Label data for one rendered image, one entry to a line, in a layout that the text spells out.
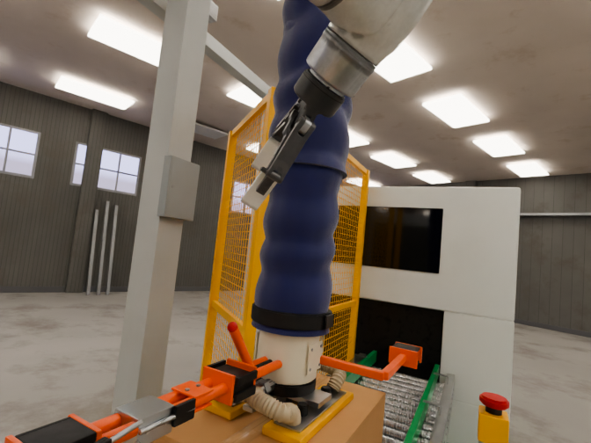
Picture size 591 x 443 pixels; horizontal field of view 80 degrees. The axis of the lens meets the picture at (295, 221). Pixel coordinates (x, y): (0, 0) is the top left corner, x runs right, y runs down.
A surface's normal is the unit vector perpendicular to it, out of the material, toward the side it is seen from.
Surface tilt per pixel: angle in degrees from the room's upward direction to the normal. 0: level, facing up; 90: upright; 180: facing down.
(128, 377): 90
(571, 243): 90
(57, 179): 90
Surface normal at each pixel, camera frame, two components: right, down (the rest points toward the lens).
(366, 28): -0.11, 0.77
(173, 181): 0.89, 0.05
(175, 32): -0.45, -0.11
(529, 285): -0.73, -0.13
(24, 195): 0.68, 0.01
